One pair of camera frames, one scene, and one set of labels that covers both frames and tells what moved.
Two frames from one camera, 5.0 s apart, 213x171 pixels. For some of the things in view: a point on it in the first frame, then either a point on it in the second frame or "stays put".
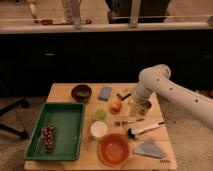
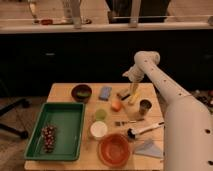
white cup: (98, 129) stays put
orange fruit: (116, 106) stays put
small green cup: (101, 115) stays put
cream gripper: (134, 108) -> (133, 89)
